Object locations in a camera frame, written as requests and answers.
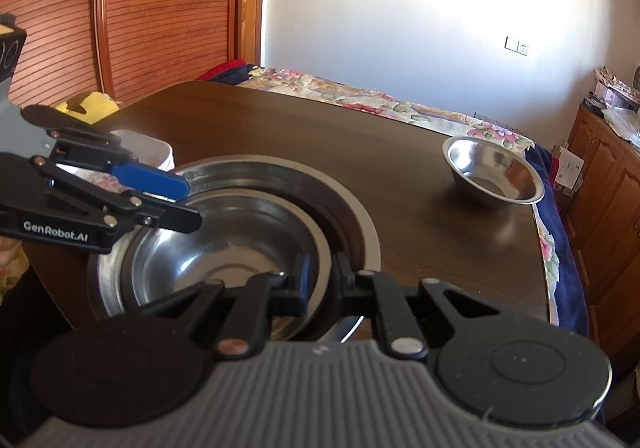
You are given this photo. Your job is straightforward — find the white paper sheet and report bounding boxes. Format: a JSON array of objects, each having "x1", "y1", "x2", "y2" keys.
[{"x1": 552, "y1": 144, "x2": 585, "y2": 191}]

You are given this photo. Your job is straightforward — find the floral cloth bundle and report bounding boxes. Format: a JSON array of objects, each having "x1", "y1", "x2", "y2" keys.
[{"x1": 595, "y1": 66, "x2": 640, "y2": 93}]

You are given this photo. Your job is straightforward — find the small steel bowl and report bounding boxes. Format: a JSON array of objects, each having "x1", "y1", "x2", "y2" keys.
[{"x1": 442, "y1": 136, "x2": 546, "y2": 209}]

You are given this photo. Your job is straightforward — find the medium steel bowl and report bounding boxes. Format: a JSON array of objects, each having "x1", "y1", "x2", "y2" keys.
[{"x1": 119, "y1": 188, "x2": 332, "y2": 341}]

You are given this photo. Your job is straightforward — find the stack of boxes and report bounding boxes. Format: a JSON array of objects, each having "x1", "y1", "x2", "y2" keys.
[{"x1": 582, "y1": 88, "x2": 640, "y2": 116}]

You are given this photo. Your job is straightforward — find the large floral rectangular plate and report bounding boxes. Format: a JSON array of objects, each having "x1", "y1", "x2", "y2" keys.
[{"x1": 65, "y1": 129, "x2": 175, "y2": 193}]

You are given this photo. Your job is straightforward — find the white round plate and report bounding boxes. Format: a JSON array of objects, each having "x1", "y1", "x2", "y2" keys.
[{"x1": 86, "y1": 154, "x2": 384, "y2": 344}]

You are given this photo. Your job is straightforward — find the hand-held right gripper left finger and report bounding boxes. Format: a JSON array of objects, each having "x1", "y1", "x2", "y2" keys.
[{"x1": 145, "y1": 253, "x2": 312, "y2": 361}]

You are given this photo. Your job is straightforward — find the wooden slatted wardrobe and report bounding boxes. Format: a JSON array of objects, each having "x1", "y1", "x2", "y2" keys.
[{"x1": 0, "y1": 0, "x2": 268, "y2": 108}]

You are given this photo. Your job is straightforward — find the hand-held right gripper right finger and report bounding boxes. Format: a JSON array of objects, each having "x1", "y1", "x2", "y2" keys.
[{"x1": 332, "y1": 252, "x2": 503, "y2": 360}]

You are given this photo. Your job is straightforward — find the large steel bowl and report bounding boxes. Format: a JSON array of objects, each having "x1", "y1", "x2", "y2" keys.
[{"x1": 87, "y1": 155, "x2": 361, "y2": 344}]

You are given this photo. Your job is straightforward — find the clear plastic bag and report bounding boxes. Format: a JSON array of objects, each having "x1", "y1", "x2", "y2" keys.
[{"x1": 600, "y1": 105, "x2": 640, "y2": 149}]

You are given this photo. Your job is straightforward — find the yellow plush toy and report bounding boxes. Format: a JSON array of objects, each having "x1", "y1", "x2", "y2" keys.
[{"x1": 54, "y1": 91, "x2": 120, "y2": 126}]

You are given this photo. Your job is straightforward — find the red cloth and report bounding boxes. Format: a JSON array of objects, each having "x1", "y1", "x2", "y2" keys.
[{"x1": 197, "y1": 58, "x2": 246, "y2": 81}]

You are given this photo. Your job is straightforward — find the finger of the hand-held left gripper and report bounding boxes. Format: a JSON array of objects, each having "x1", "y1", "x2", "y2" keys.
[
  {"x1": 21, "y1": 104, "x2": 191, "y2": 202},
  {"x1": 1, "y1": 152, "x2": 203, "y2": 235}
]

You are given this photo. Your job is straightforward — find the wooden cabinet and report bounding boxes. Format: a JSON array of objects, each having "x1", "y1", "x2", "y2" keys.
[{"x1": 565, "y1": 102, "x2": 640, "y2": 369}]

